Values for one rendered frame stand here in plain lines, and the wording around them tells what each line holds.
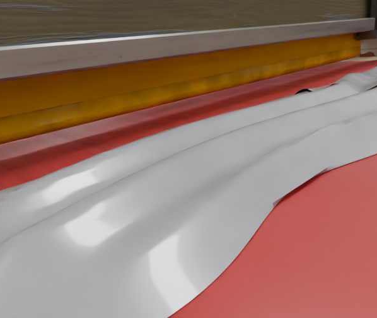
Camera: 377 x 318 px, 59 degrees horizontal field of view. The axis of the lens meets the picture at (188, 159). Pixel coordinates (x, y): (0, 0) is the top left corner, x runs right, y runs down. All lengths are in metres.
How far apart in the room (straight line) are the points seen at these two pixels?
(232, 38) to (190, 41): 0.03
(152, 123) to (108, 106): 0.02
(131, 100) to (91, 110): 0.02
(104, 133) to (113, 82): 0.02
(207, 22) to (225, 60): 0.03
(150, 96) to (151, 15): 0.04
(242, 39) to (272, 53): 0.07
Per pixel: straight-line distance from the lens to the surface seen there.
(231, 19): 0.20
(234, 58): 0.22
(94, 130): 0.17
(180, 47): 0.16
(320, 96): 0.16
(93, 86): 0.16
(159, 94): 0.18
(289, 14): 0.25
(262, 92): 0.23
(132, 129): 0.16
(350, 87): 0.19
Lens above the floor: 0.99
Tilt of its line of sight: 19 degrees down
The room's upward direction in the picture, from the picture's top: 6 degrees counter-clockwise
